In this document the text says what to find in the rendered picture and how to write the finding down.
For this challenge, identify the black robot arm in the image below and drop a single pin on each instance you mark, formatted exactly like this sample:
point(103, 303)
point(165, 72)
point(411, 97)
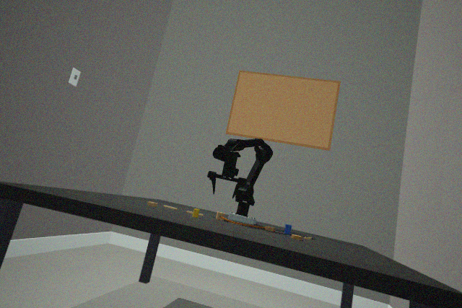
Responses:
point(226, 154)

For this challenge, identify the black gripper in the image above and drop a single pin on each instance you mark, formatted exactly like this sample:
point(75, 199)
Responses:
point(240, 181)

